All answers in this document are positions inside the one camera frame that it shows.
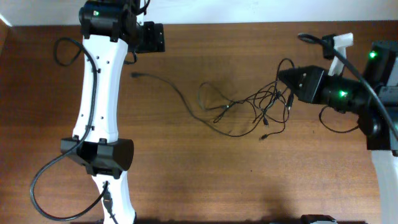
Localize long black USB cable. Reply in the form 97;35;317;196
130;72;259;138

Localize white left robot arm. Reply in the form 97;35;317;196
61;1;165;223

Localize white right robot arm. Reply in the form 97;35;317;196
278;40;397;223

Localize black USB cable bundle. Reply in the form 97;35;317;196
197;58;295;141

